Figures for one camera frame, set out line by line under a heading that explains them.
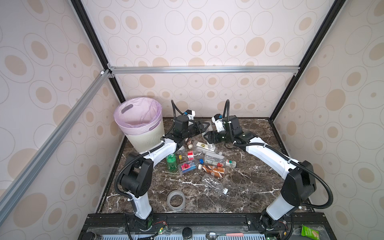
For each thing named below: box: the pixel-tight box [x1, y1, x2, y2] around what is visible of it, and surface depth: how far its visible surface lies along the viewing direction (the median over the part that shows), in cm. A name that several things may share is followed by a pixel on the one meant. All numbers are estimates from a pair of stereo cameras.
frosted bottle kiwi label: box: [192, 140, 217, 154], surface depth 98 cm
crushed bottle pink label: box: [178, 160, 199, 174], surface depth 91 cm
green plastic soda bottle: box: [166, 153, 178, 173], surface depth 93 cm
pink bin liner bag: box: [114, 97, 163, 134], surface depth 92 cm
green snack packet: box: [301, 224, 320, 240], surface depth 71 cm
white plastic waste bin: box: [113, 97, 165, 153], surface depth 89 cm
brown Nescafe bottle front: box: [197, 164, 225, 179], surface depth 89 cm
